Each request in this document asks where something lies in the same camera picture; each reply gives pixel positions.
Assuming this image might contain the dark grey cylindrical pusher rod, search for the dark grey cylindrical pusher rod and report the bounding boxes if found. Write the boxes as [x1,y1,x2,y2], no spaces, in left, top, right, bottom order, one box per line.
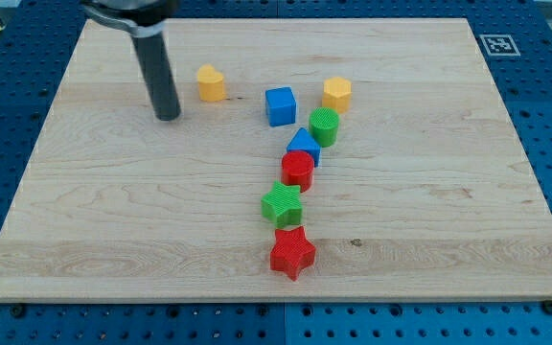
[131,33,181,121]

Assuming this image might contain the black and silver rod mount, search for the black and silver rod mount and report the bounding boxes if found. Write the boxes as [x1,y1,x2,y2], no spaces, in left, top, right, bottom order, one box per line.
[80,0,180,37]

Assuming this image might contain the yellow heart block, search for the yellow heart block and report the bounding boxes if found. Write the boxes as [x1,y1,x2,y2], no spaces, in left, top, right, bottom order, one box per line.
[196,64,227,102]

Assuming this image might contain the blue cube block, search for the blue cube block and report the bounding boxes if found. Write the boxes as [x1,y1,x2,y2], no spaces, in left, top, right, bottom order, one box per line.
[264,86,297,127]

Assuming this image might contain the blue triangle block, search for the blue triangle block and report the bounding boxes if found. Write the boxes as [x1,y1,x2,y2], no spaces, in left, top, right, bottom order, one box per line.
[287,127,321,167]

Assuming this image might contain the green cylinder block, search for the green cylinder block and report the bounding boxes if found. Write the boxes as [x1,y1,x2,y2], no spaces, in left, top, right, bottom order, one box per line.
[309,107,339,148]

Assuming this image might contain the red cylinder block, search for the red cylinder block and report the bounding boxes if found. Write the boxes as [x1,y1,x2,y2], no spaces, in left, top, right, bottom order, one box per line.
[281,150,314,193]

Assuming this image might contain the yellow hexagon block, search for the yellow hexagon block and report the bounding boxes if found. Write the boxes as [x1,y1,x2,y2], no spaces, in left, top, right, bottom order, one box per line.
[322,77,352,114]

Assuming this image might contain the green star block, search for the green star block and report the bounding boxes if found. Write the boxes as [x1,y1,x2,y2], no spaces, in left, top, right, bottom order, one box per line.
[261,181,303,228]

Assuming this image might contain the light wooden board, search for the light wooden board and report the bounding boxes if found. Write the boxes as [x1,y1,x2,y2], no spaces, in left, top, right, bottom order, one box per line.
[0,18,552,304]

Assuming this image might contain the red star block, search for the red star block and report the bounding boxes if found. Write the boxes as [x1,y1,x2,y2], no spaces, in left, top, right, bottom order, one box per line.
[269,226,316,281]

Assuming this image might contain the white fiducial marker tag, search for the white fiducial marker tag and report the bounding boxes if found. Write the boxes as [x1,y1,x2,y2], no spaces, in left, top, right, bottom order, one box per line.
[479,34,520,57]

